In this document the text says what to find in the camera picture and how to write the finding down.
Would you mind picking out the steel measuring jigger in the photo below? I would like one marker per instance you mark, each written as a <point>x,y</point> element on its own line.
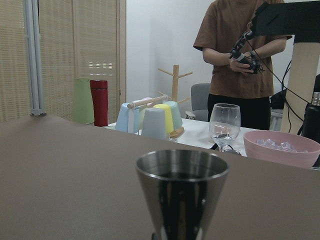
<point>181,189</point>

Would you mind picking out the grey blue cup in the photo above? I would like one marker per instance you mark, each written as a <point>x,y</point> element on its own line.
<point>154,125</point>

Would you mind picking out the yellow cup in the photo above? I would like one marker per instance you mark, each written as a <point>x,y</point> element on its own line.
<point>168,116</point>

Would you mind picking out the pale green cup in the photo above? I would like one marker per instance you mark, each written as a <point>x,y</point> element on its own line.
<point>176,115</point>

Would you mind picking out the wooden cup rack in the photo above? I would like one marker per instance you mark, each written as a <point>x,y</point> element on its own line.
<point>144,103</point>

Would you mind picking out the wooden mug tree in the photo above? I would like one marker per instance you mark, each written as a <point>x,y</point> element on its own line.
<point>175,83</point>

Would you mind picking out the grey chair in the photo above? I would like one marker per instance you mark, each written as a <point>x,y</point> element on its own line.
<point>199,101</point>

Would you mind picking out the clear wine glass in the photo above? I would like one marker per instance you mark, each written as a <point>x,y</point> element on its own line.
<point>224,124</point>

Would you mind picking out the red thermos bottle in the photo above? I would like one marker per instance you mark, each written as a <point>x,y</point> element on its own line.
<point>99,93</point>

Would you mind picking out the green pitcher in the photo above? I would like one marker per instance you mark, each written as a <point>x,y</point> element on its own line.
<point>82,103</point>

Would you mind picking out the person in brown shirt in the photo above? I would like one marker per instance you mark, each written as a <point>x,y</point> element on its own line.
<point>243,77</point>

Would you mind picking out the pink bowl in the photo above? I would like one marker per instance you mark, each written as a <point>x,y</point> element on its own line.
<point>280,147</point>

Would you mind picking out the black water bottle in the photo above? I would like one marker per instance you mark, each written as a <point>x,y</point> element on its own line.
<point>311,123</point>

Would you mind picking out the black laptop monitor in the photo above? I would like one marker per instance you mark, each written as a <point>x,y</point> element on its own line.
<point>300,19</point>

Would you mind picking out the aluminium frame post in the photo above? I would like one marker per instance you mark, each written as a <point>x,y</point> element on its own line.
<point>33,53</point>

